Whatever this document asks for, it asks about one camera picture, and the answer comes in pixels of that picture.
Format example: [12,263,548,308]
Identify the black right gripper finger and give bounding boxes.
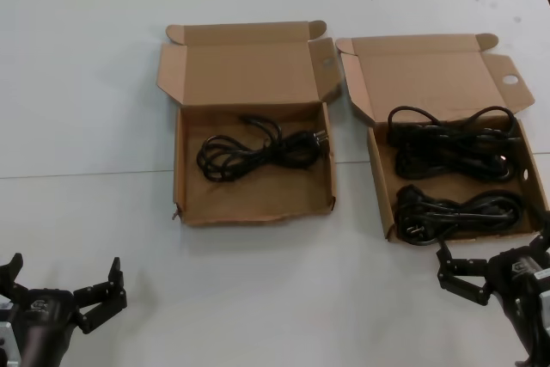
[530,231,550,257]
[435,240,494,309]

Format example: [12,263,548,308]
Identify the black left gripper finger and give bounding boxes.
[0,253,25,300]
[72,256,129,335]

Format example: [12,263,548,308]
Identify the black power cable bundle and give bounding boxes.
[394,184,526,248]
[196,113,330,183]
[386,104,523,181]

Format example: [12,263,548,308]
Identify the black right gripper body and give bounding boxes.
[488,246,550,367]

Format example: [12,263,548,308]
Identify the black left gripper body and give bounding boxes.
[11,287,83,367]

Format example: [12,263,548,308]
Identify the empty brown cardboard box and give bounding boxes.
[155,19,344,227]

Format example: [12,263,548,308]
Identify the brown cardboard box with round hole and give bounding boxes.
[334,33,550,242]

